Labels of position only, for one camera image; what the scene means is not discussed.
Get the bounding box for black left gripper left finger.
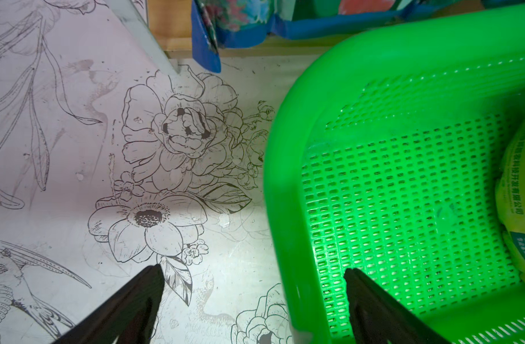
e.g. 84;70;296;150
55;265;165;343

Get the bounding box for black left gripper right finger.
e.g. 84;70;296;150
344;268;448;344

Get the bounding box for green plastic mesh basket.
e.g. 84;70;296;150
264;4;525;343

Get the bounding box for dark green fertilizer bag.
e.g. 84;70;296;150
495;120;525;283

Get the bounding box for floral bag on lower shelf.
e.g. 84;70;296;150
190;0;525;74

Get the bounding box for white frame wooden shelf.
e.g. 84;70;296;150
103;0;487;76

